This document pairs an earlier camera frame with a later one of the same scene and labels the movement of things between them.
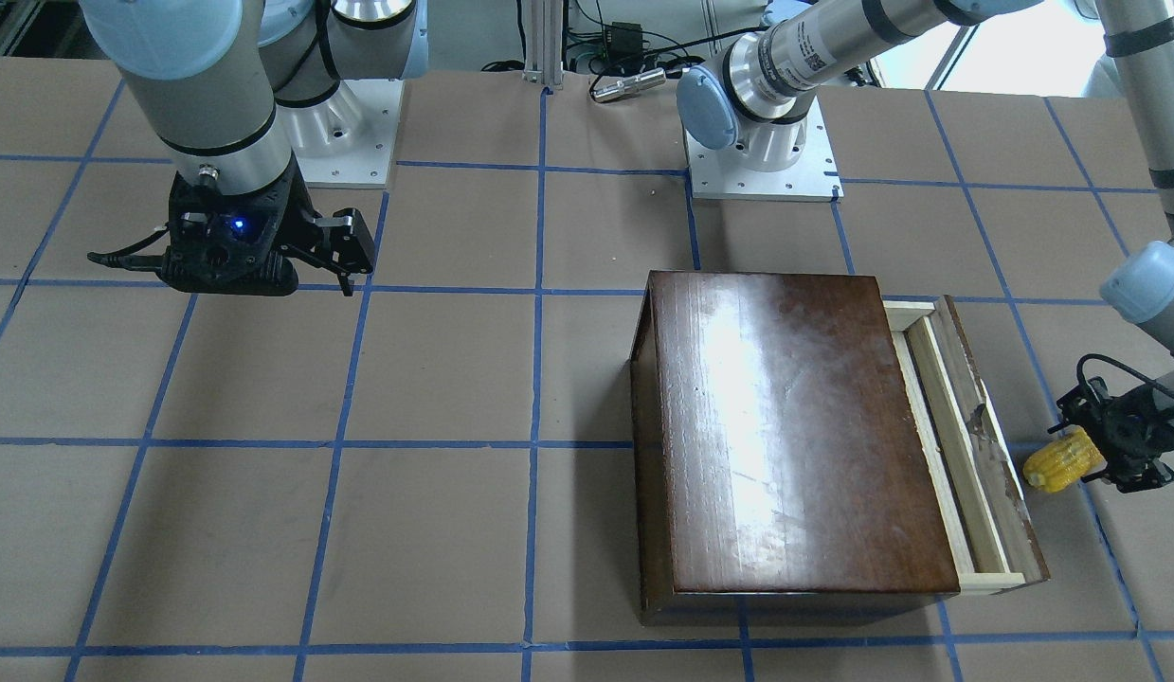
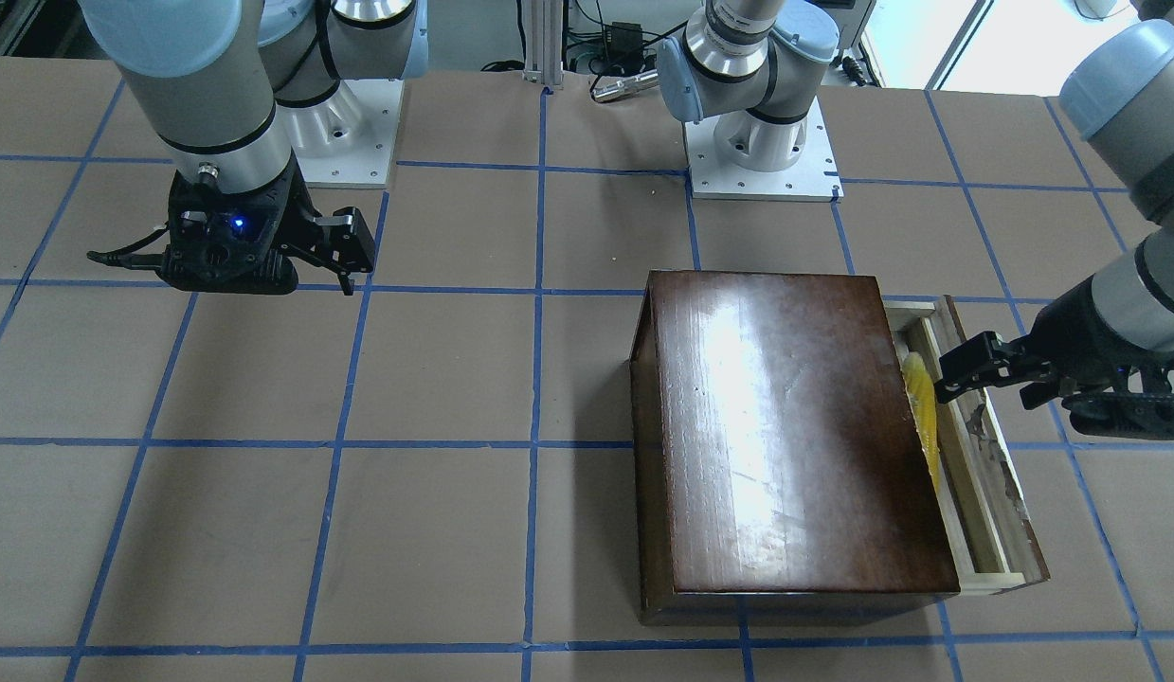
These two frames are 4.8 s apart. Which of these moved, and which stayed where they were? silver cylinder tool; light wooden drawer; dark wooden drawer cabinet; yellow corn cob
Moved: yellow corn cob
Stayed: dark wooden drawer cabinet; silver cylinder tool; light wooden drawer
